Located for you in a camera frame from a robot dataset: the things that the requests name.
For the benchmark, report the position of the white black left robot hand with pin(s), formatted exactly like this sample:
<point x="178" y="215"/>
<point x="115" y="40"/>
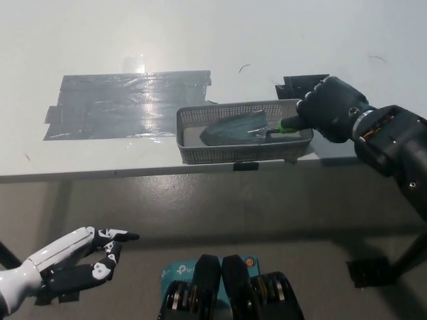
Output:
<point x="56" y="253"/>

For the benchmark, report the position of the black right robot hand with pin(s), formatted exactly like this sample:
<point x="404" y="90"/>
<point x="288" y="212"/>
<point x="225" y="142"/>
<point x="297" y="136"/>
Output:
<point x="333" y="106"/>

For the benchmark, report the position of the black tape patch on desk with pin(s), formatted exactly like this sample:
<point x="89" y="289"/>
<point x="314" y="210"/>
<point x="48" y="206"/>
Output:
<point x="295" y="85"/>

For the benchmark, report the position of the black teal robot torso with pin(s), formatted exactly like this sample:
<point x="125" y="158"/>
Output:
<point x="233" y="290"/>

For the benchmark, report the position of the black metal table leg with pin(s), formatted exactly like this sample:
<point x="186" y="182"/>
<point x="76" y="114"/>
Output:
<point x="410" y="256"/>
<point x="8" y="255"/>

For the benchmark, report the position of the grey perforated plastic basket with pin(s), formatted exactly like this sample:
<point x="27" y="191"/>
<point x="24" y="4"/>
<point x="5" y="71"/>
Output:
<point x="240" y="153"/>

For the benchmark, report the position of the small black tape strip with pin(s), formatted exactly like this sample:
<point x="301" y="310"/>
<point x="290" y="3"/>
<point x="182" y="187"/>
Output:
<point x="245" y="166"/>

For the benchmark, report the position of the grey duct tape patch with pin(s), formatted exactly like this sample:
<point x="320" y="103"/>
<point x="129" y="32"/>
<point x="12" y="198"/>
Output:
<point x="110" y="110"/>

